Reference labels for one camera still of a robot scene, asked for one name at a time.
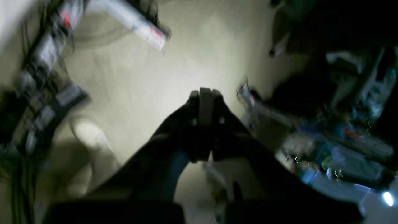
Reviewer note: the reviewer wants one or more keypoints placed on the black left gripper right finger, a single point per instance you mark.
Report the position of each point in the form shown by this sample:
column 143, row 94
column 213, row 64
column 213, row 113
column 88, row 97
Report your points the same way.
column 256, row 188

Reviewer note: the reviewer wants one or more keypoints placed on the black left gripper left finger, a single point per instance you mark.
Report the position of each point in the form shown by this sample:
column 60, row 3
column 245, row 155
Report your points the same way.
column 142, row 191

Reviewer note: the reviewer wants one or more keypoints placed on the aluminium frame post with label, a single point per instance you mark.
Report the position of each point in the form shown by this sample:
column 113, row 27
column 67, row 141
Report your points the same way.
column 139, row 16

